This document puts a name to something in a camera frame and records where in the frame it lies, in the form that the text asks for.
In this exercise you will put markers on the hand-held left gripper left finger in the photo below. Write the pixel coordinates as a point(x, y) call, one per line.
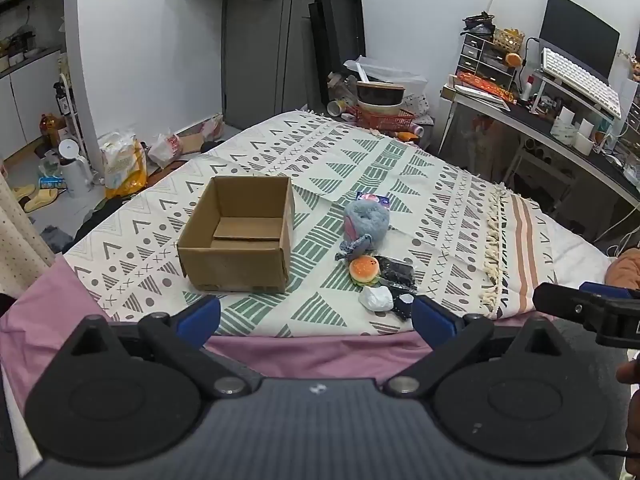
point(199, 316)

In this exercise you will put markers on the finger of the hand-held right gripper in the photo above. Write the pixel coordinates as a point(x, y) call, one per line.
point(605, 291)
point(565, 305)

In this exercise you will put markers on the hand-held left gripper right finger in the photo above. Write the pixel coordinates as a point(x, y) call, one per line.
point(432, 317)

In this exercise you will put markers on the black dotted pouch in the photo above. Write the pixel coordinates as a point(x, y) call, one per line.
point(396, 272)

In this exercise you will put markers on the white soft lump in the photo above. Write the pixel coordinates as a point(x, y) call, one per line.
point(375, 299)

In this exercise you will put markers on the cardboard box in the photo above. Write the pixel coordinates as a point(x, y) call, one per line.
point(235, 265)

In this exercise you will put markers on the burger squishy toy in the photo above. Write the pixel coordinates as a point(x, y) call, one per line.
point(364, 270)

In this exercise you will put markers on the grey plush toy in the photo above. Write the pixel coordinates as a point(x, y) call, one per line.
point(367, 220)

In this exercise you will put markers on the blue tissue pack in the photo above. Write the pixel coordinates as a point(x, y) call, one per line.
point(372, 198)

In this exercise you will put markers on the person's right hand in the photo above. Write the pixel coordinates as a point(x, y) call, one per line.
point(629, 374)

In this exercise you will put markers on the brown cushion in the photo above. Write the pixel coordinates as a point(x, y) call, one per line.
point(625, 272)

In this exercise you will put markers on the white bed sheet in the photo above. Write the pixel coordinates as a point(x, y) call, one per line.
point(575, 255)

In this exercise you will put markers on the pink bed sheet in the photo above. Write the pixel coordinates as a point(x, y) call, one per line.
point(310, 355)

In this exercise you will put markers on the yellow white bag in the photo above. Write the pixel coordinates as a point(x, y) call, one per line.
point(122, 165)

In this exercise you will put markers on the white red plastic bag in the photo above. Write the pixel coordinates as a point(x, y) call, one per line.
point(165, 147)

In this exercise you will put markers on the geometric patterned blanket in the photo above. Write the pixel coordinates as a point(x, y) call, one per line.
point(325, 170)

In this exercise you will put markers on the black desk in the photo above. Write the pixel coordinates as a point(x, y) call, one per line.
point(525, 121)

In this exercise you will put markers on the white electric kettle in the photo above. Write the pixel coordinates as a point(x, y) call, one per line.
point(75, 170)

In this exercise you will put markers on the yellow slipper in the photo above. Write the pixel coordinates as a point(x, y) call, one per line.
point(42, 201)
point(24, 192)

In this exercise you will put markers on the cream dotted cloth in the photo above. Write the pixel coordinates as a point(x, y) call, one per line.
point(20, 240)

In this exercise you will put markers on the red plastic basket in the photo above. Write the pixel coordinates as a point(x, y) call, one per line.
point(385, 121)

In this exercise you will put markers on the white keyboard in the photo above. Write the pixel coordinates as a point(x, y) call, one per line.
point(580, 80)

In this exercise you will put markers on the cream bowl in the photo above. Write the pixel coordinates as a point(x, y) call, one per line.
point(380, 108)

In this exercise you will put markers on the white book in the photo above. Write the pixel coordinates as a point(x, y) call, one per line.
point(470, 95)

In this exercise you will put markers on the brown bowl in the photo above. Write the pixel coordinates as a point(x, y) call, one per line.
point(380, 92)

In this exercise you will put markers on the red patterned package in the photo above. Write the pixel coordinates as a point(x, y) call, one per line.
point(482, 84)

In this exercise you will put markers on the amber bottle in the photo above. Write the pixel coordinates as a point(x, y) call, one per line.
point(47, 125)

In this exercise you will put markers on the clear plastic bag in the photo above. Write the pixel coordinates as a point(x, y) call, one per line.
point(395, 72)

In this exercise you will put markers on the orange round toy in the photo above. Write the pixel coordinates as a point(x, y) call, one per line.
point(513, 59)

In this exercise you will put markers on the black computer monitor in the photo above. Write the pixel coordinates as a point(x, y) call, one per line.
point(580, 35)

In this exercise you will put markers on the grey drawer organizer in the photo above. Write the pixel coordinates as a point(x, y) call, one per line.
point(480, 57)

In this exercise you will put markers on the grey wardrobe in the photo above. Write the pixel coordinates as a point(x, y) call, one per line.
point(260, 60)

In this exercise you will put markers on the woven basket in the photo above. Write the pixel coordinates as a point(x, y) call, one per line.
point(507, 40)

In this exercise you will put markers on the kitchen cabinet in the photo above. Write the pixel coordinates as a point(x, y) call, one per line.
point(25, 100)

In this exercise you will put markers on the leaning black screen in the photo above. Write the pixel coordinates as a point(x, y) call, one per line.
point(335, 25)

